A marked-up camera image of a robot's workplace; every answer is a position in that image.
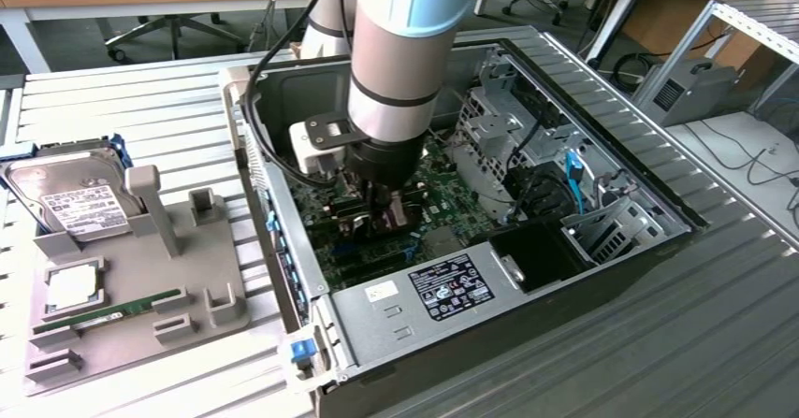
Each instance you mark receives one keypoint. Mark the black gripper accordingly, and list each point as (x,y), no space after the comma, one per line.
(384,163)

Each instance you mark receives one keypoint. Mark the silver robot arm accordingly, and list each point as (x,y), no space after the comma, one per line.
(400,53)

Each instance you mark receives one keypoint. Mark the green motherboard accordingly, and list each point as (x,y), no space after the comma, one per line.
(438,212)

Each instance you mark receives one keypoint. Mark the metal disk bay cage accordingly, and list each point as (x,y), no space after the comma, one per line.
(500,128)

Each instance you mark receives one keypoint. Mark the grey power supply unit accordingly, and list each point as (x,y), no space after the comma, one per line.
(387,315)

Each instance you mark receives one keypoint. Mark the grey parts rack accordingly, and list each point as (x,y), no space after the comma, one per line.
(207,249)

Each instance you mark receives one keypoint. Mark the black office chair base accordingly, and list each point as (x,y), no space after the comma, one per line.
(169,34)

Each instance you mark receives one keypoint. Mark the open PC case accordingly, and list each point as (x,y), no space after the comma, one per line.
(438,380)

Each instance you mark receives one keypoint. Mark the silver hard disk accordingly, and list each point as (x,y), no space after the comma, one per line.
(69,193)

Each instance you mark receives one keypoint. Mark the grey equipment box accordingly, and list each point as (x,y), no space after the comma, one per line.
(693,95)

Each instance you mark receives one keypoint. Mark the green RAM stick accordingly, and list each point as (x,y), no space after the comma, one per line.
(113,309)

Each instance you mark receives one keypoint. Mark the silver CPU chip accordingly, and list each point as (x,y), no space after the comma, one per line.
(74,286)

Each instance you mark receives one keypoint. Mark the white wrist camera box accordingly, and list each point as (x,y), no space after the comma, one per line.
(307,154)

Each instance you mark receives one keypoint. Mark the aluminium frame rack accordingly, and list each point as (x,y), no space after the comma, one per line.
(756,20)

